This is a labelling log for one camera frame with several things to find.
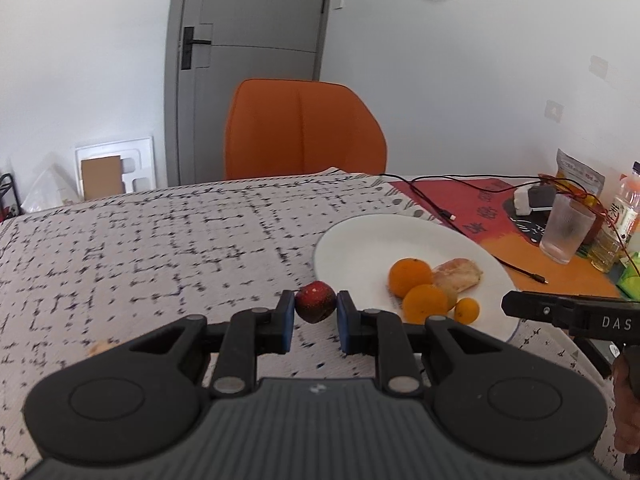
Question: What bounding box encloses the dark red apple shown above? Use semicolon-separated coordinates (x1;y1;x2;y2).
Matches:
295;281;337;324

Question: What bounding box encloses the clear plastic cup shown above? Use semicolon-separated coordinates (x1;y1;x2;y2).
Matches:
539;194;596;264

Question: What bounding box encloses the white plate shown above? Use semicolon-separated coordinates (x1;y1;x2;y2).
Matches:
314;214;518;342

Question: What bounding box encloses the white power adapter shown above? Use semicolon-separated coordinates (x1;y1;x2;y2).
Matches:
513;184;556;217

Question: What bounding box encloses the orange in plate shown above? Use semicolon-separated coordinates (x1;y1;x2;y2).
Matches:
387;258;433;298

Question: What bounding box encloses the black shoe rack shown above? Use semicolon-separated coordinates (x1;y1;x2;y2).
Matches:
0;174;22;222

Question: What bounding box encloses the orange chair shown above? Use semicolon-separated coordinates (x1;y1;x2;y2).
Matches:
224;78;387;180

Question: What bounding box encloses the red placemat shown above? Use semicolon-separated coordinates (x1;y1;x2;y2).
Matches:
390;177;620;297

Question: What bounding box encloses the snack bag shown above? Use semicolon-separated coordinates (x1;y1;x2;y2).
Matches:
556;150;605;197

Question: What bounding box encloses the small tangerine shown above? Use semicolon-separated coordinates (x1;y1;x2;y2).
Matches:
454;298;480;325

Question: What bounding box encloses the black cable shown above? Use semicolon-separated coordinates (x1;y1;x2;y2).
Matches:
372;173;551;286

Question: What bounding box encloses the right hand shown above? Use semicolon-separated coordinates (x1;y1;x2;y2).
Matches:
613;346;639;477

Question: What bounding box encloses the grey door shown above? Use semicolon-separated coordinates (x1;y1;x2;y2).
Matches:
164;0;326;185

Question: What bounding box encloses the clear plastic bag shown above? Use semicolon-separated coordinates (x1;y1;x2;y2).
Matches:
21;165;81;214

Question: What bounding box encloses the plastic drink bottle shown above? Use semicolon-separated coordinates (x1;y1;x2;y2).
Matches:
588;162;640;273

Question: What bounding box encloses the short peeled pomelo segment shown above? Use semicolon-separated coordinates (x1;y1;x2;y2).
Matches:
433;258;483;310

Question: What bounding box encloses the brown cardboard piece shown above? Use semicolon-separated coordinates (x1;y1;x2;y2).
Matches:
80;156;125;200

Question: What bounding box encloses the black door handle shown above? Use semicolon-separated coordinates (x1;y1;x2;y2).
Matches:
180;26;212;70

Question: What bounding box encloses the long peeled pomelo segment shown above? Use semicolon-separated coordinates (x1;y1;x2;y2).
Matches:
87;340;118;358

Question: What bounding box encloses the white foam packaging board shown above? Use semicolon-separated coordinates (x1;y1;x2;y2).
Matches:
75;136;156;200

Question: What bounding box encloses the large orange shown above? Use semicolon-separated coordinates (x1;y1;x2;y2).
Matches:
401;284;449;325

